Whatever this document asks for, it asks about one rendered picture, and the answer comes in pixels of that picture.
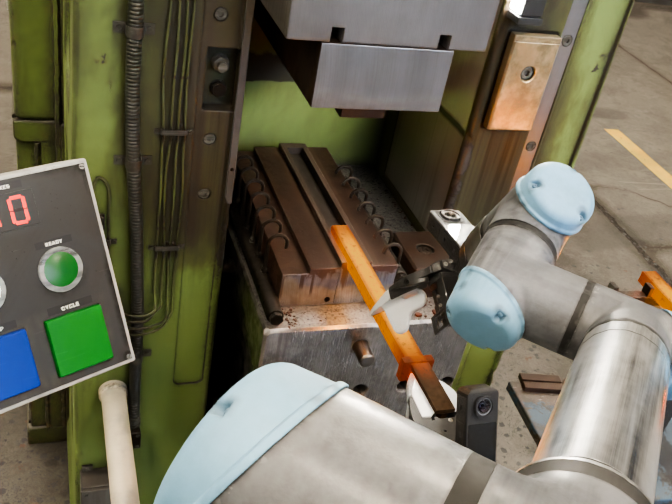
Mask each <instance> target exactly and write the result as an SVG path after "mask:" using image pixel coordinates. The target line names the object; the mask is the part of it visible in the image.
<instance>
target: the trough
mask: <svg viewBox="0 0 672 504"><path fill-rule="evenodd" d="M287 149H288V151H289V153H290V155H291V157H292V158H293V160H294V162H295V164H296V166H297V168H298V170H299V172H300V174H301V175H302V177H303V179H304V181H305V183H306V185H307V187H308V189H309V191H310V193H311V194H312V196H313V198H314V200H315V202H316V204H317V206H318V208H319V210H320V211H321V213H322V215H323V217H324V219H325V221H326V223H327V225H328V227H329V228H330V230H331V227H332V225H346V223H345V222H344V220H343V218H342V216H341V215H340V213H339V211H338V209H337V207H336V206H335V204H334V202H333V200H332V199H331V197H330V195H329V193H328V191H327V190H326V188H325V186H324V184H323V183H322V181H321V179H320V177H319V175H318V174H317V172H316V170H315V168H314V167H313V165H312V163H311V161H310V159H309V158H308V156H307V154H306V152H305V151H304V149H303V148H287Z"/></svg>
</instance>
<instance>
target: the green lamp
mask: <svg viewBox="0 0 672 504"><path fill-rule="evenodd" d="M77 274H78V263H77V261H76V259H75V258H74V257H73V256H72V255H71V254H69V253H66V252H56V253H54V254H52V255H51V256H50V257H49V258H48V259H47V260H46V262H45V265H44V275H45V277H46V279H47V280H48V282H50V283H51V284H52V285H54V286H57V287H64V286H67V285H69V284H71V283H72V282H73V281H74V280H75V279H76V277H77Z"/></svg>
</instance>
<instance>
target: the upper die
mask: <svg viewBox="0 0 672 504"><path fill-rule="evenodd" d="M254 18H255V20H256V21H257V23H258V24H259V26H260V28H261V29H262V31H263V32H264V34H265V35H266V37H267V39H268V40H269V42H270V43H271V45H272V46H273V48H274V50H275V51H276V53H277V54H278V56H279V58H280V59H281V61H282V62H283V64H284V65H285V67H286V69H287V70H288V72H289V73H290V75H291V77H292V78H293V80H294V81H295V83H296V84H297V86H298V88H299V89H300V91H301V92H302V94H303V96H304V97H305V99H306V100H307V102H308V103H309V105H310V107H312V108H339V109H367V110H396V111H424V112H438V111H439V108H440V104H441V100H442V96H443V93H444V89H445V85H446V81H447V78H448V74H449V70H450V66H451V62H452V59H453V55H454V51H453V50H447V49H446V48H445V47H444V46H443V45H441V44H440V43H438V47H437V49H430V48H415V47H399V46H384V45H369V44H354V43H341V42H340V41H339V39H338V38H337V37H336V36H335V34H334V33H333V32H331V37H330V42H324V41H308V40H293V39H287V38H285V36H284V35H283V33H282V32H281V30H280V29H279V27H278V26H277V24H276V23H275V21H274V20H273V18H272V17H271V16H270V14H269V13H268V11H267V10H266V8H265V7H264V5H263V4H262V2H261V1H260V0H255V8H254Z"/></svg>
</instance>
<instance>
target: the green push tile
mask: <svg viewBox="0 0 672 504"><path fill-rule="evenodd" d="M43 323H44V326H45V330H46V334H47V337H48V341H49V345H50V348H51V352H52V356H53V359H54V363H55V367H56V371H57V374H58V376H59V377H64V376H67V375H70V374H72V373H75V372H77V371H80V370H82V369H85V368H88V367H90V366H93V365H95V364H98V363H100V362H103V361H106V360H108V359H111V358H113V356H114V355H113V352H112V348H111V344H110V340H109V336H108V332H107V328H106V324H105V320H104V316H103V312H102V308H101V305H100V304H94V305H91V306H88V307H85V308H82V309H79V310H76V311H73V312H70V313H67V314H64V315H61V316H58V317H55V318H52V319H49V320H46V321H43Z"/></svg>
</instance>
